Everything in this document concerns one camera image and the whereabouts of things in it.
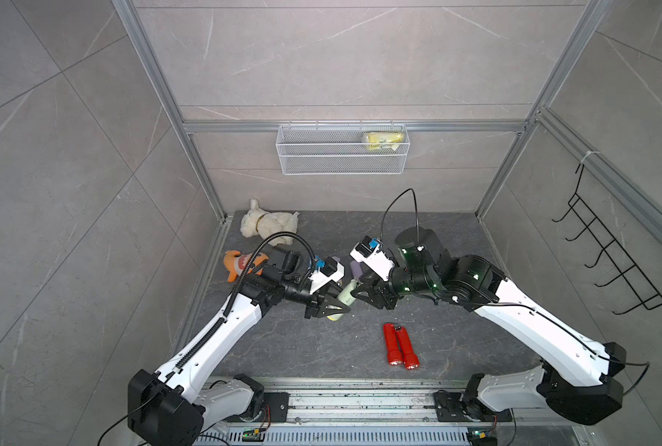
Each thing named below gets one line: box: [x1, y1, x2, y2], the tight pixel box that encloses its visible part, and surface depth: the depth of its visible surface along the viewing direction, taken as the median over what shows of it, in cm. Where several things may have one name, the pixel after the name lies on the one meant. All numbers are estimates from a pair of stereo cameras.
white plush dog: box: [239, 197, 300, 248], surface depth 109 cm
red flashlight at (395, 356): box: [383, 323, 403, 367], surface depth 84 cm
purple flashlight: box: [349, 260, 364, 279], surface depth 60 cm
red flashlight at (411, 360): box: [395, 326, 421, 370], surface depth 83 cm
